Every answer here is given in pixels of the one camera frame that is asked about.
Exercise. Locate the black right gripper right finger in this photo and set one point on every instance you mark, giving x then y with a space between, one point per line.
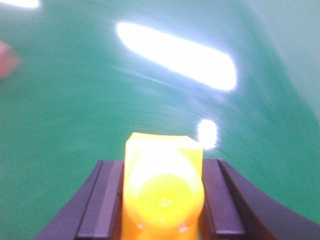
234 209

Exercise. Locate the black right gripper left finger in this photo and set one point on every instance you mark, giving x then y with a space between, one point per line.
95 210

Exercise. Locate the yellow toy building block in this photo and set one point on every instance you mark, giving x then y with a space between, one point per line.
163 192

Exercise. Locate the red cube block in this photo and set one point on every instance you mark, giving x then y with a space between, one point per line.
9 60

